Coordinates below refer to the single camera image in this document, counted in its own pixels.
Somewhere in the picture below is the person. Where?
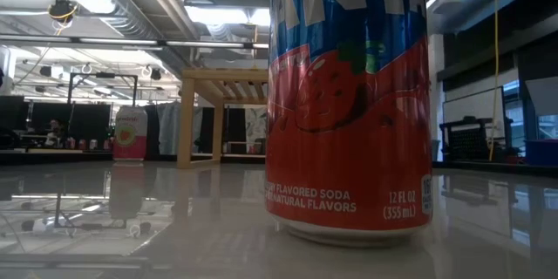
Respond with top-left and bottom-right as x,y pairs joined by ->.
43,117 -> 66,148

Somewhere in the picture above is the black ceiling cable reel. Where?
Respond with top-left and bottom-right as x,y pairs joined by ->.
46,0 -> 79,25

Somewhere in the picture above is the blue plastic bin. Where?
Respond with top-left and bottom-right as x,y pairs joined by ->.
524,139 -> 558,167

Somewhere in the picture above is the wooden slatted shelf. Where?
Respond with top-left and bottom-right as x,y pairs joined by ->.
176,68 -> 269,170

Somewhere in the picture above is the black rig frame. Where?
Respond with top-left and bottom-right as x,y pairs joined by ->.
66,71 -> 140,158

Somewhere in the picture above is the black wire cart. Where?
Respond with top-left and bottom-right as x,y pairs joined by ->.
439,115 -> 515,162

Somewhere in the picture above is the grey curtain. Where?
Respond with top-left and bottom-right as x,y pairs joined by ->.
156,102 -> 204,156

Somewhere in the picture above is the pink white beverage can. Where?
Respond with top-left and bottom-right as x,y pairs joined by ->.
112,105 -> 149,166

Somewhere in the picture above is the whiteboard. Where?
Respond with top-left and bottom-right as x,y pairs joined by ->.
442,86 -> 507,140

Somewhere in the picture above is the large silver spiral duct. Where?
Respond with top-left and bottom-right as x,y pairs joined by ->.
38,0 -> 193,75

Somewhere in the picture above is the yellow hanging cable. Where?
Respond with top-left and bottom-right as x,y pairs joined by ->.
487,0 -> 500,162

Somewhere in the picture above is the long ceiling light bar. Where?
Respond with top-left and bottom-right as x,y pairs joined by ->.
0,33 -> 269,50

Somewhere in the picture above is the red blue Fanta can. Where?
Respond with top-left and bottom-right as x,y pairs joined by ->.
264,0 -> 434,246

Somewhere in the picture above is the black partition panel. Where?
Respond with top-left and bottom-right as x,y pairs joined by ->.
198,106 -> 248,154

